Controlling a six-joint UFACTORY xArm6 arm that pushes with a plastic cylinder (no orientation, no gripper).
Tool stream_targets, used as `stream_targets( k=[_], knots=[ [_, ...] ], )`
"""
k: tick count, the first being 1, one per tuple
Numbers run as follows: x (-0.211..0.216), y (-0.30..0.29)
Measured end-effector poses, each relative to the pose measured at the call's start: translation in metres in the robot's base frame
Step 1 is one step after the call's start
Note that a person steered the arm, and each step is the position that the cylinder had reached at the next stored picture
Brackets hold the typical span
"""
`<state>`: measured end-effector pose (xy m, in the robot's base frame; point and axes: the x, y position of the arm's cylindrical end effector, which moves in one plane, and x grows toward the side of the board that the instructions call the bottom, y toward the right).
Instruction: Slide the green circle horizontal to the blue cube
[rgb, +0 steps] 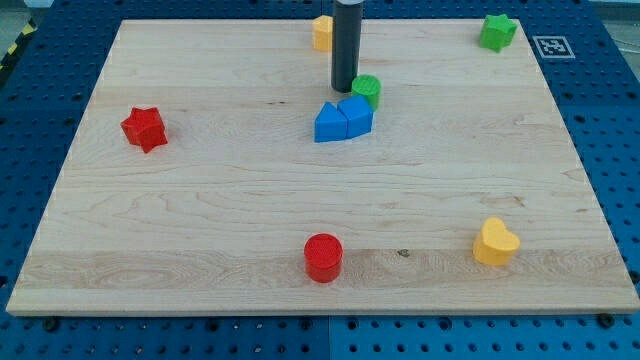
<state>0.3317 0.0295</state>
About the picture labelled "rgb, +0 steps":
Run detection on green cylinder block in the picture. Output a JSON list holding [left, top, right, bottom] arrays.
[[351, 74, 382, 111]]

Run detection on blue cube block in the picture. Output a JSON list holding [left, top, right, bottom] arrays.
[[337, 95, 374, 139]]

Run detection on blue triangle block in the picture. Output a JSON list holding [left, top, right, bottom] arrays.
[[314, 102, 348, 143]]

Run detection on red cylinder block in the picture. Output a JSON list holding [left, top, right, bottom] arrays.
[[304, 233, 343, 283]]

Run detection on wooden board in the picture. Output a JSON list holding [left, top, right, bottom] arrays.
[[7, 19, 639, 317]]

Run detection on yellow pentagon block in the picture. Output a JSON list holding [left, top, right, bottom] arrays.
[[312, 15, 333, 52]]

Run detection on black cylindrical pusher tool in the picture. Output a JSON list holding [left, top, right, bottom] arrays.
[[331, 0, 364, 93]]

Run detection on red star block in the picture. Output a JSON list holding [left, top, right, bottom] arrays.
[[120, 107, 168, 153]]

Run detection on yellow heart block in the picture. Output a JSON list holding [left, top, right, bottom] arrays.
[[472, 217, 521, 266]]

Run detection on green star block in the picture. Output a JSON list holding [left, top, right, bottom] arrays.
[[479, 14, 518, 53]]

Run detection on white fiducial marker tag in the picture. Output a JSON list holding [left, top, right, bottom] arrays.
[[533, 35, 575, 59]]

